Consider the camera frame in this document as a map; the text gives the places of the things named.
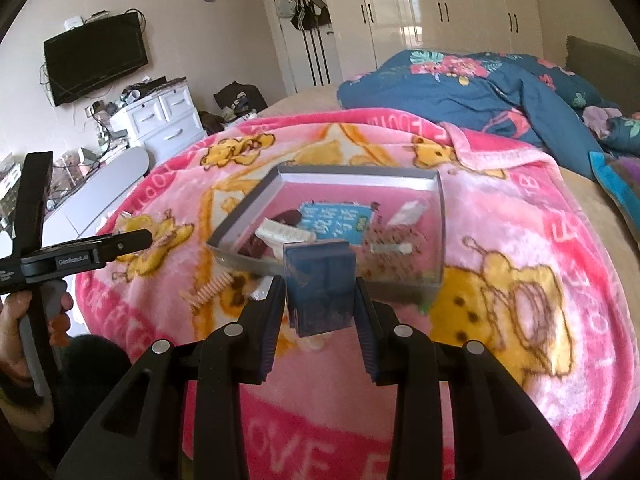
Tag peach spiral hair clip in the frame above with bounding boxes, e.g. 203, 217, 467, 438
180, 272, 233, 312

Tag blue jewelry box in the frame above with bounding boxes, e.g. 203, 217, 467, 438
283, 240, 356, 337

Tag white hair claw clip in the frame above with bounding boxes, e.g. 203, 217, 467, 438
254, 218, 316, 259

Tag white bedroom door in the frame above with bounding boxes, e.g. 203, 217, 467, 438
262, 0, 343, 96

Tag person's left hand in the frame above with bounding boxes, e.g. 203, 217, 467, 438
0, 288, 75, 391

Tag white curved table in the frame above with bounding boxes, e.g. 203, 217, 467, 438
42, 148, 150, 246

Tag pink bear fleece blanket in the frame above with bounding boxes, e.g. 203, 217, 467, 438
76, 108, 639, 474

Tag clear plastic packet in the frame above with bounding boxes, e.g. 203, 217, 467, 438
248, 276, 272, 301

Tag white drawer chest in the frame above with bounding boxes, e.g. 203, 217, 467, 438
110, 78, 206, 167

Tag brown dotted earring card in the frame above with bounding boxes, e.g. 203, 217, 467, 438
358, 226, 434, 283

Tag small white packet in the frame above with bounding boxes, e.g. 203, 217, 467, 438
386, 200, 428, 226

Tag grey tray with pink lining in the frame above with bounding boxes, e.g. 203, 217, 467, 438
208, 164, 446, 307

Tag blue printed card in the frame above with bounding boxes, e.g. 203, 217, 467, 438
297, 202, 374, 246

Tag black bag on floor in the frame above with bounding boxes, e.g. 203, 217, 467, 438
214, 81, 268, 118

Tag striped purple blue pillow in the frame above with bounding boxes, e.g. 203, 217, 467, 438
589, 152, 640, 244

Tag blue floral duvet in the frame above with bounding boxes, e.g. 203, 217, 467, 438
336, 49, 639, 177

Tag hanging bags on door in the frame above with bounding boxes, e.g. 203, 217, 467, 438
276, 0, 331, 32

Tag dark green headboard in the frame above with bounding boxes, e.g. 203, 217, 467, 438
566, 36, 640, 117

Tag white glossy wardrobe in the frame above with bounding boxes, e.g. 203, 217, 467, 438
328, 0, 544, 78

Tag black wall television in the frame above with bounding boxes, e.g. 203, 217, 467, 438
43, 9, 148, 106

